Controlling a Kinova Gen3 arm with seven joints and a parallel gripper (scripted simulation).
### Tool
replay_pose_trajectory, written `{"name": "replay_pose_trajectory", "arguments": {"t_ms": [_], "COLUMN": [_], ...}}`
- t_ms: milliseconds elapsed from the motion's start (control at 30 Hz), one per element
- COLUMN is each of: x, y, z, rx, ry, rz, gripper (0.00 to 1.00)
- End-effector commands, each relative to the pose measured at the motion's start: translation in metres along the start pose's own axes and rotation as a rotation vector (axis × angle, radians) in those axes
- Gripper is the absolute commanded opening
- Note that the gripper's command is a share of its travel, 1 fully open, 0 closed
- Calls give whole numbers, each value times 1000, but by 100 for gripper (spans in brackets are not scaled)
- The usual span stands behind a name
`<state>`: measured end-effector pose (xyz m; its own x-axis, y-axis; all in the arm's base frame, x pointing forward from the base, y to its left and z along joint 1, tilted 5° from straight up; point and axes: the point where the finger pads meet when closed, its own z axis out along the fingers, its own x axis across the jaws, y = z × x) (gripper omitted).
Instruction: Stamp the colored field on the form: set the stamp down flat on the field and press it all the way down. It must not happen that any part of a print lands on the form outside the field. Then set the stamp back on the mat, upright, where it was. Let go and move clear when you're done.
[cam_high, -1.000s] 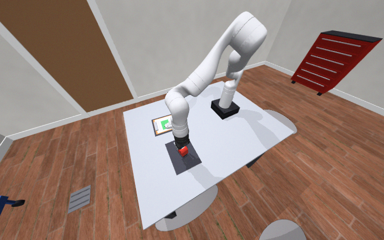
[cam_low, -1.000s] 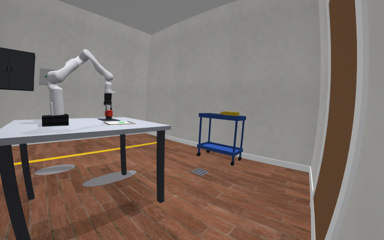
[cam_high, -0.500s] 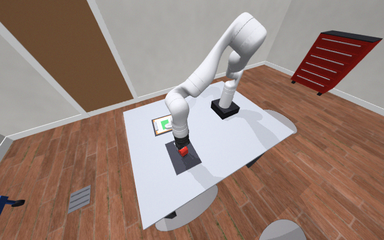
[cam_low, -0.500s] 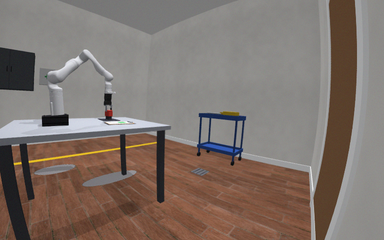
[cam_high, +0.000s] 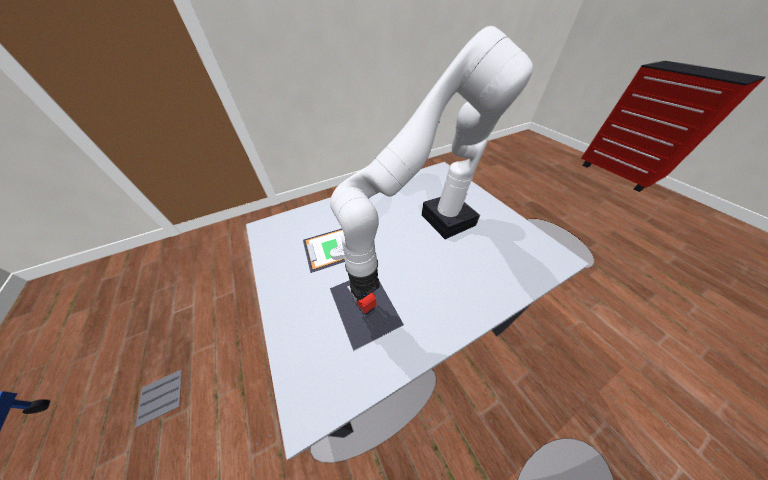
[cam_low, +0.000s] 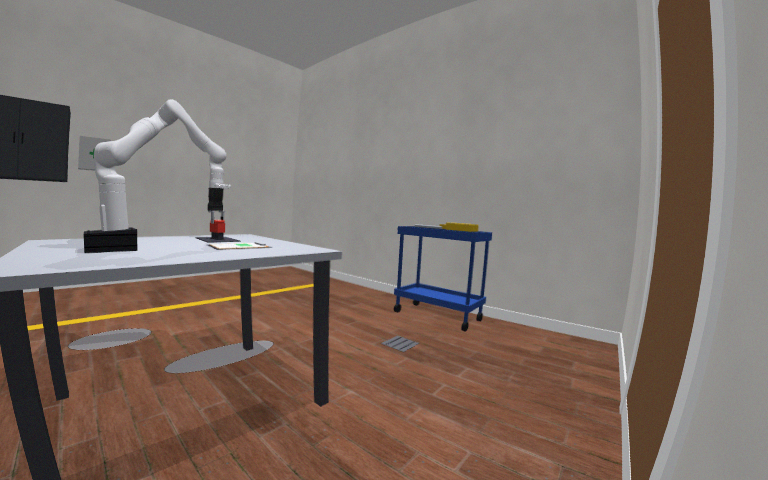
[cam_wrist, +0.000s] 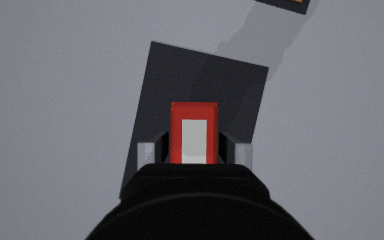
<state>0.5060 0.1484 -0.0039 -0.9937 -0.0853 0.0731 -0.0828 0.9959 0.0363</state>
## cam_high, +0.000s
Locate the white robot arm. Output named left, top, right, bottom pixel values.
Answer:
left=330, top=26, right=533, bottom=263

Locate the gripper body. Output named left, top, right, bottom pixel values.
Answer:
left=330, top=244, right=380, bottom=300

